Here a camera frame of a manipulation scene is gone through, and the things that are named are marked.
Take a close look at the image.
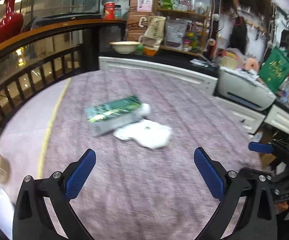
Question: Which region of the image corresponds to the white tissue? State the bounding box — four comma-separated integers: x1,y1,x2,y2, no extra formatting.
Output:
113,103,173,150

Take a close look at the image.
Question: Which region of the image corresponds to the green white carton box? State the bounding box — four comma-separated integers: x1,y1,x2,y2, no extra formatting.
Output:
85,95,142,137

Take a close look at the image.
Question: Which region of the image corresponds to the white drawer cabinet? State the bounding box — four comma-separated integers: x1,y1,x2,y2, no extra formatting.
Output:
99,53,289,135

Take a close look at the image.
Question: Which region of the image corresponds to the white printer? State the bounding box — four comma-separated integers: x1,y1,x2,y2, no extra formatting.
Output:
217,67,276,111

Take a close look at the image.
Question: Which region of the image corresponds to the plastic water bottle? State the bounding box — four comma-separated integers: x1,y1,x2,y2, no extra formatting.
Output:
281,77,289,103

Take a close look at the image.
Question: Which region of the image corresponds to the green tote bag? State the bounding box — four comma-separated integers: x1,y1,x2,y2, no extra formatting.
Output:
258,47,289,93

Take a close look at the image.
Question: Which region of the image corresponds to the black hanging wig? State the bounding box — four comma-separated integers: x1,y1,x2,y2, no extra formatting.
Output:
228,16,247,54

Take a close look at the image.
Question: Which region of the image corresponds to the wooden shelf rack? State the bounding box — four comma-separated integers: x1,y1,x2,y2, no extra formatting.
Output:
155,3,209,55

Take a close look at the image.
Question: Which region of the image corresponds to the wooden railing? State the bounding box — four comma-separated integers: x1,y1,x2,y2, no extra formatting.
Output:
0,19,126,127

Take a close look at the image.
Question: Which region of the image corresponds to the beige paper bag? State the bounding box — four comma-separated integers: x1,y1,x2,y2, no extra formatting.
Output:
144,16,166,51

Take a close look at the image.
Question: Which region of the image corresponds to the cream bowl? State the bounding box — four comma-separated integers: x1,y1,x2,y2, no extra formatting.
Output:
110,41,141,54

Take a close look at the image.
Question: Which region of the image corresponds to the red ceramic vase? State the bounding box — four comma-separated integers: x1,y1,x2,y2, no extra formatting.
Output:
0,0,24,43

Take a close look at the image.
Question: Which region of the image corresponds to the red tin can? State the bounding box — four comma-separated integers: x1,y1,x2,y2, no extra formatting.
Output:
104,2,115,20

